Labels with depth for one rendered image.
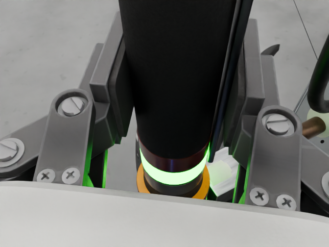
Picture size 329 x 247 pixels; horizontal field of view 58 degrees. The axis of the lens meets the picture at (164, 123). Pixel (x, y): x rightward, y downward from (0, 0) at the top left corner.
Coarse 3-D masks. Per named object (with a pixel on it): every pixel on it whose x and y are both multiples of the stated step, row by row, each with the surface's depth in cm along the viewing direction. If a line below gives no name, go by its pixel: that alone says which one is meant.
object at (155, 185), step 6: (144, 174) 16; (150, 180) 15; (192, 180) 15; (198, 180) 15; (156, 186) 15; (162, 186) 15; (168, 186) 15; (174, 186) 15; (180, 186) 15; (186, 186) 15; (192, 186) 15; (162, 192) 15; (168, 192) 15; (174, 192) 15; (180, 192) 15; (186, 192) 15
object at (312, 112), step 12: (324, 48) 15; (324, 60) 16; (324, 72) 16; (312, 84) 17; (324, 84) 17; (312, 96) 18; (312, 108) 20; (324, 108) 20; (324, 120) 23; (324, 132) 24
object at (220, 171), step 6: (216, 162) 21; (222, 162) 21; (210, 168) 21; (216, 168) 20; (222, 168) 20; (228, 168) 20; (210, 174) 20; (216, 174) 20; (222, 174) 20; (228, 174) 20; (210, 180) 20; (216, 180) 20; (222, 180) 20
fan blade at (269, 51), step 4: (276, 44) 47; (268, 48) 50; (272, 48) 47; (276, 48) 45; (264, 52) 51; (268, 52) 47; (272, 52) 45; (276, 52) 44; (220, 136) 57; (220, 140) 58; (220, 144) 60; (216, 148) 58
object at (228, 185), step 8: (216, 152) 22; (224, 152) 22; (216, 160) 21; (224, 160) 21; (232, 160) 21; (232, 168) 21; (232, 176) 20; (216, 184) 20; (224, 184) 20; (232, 184) 20; (208, 192) 21; (216, 192) 20; (224, 192) 20; (232, 192) 20; (216, 200) 20; (224, 200) 21; (232, 200) 22
